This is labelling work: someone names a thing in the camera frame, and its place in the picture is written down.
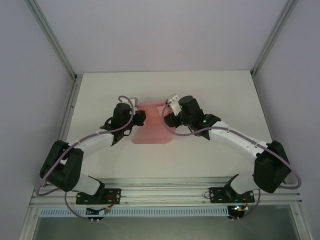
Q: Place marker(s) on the pink cloth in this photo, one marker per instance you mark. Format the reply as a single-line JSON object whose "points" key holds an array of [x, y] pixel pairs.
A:
{"points": [[152, 132]]}

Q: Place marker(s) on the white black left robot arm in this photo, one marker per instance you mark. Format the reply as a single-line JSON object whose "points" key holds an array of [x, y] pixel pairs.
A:
{"points": [[65, 170]]}

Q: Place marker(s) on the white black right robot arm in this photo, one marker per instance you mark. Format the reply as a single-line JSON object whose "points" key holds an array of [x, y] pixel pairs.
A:
{"points": [[270, 170]]}

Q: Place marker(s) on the small left electronics board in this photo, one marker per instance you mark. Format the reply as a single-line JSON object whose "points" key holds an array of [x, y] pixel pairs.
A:
{"points": [[100, 211]]}

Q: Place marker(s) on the aluminium corner post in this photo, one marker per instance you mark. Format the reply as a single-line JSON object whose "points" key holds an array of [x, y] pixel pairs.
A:
{"points": [[273, 37], [50, 37]]}

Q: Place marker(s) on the small right electronics board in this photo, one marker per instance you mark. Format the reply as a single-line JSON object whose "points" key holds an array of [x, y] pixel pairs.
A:
{"points": [[237, 208]]}

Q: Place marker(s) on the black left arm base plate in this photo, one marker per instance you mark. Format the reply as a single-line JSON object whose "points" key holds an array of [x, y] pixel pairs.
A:
{"points": [[113, 196]]}

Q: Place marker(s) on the small electronics board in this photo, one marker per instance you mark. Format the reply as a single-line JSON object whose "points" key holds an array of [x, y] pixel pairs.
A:
{"points": [[237, 208], [100, 211]]}

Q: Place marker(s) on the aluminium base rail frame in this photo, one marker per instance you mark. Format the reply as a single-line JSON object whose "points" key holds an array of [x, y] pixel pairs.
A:
{"points": [[162, 190]]}

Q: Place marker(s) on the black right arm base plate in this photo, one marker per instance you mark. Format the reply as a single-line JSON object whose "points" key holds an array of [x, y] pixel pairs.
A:
{"points": [[217, 196]]}

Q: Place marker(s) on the aluminium side rail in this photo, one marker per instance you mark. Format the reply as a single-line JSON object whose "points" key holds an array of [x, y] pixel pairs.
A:
{"points": [[68, 107]]}

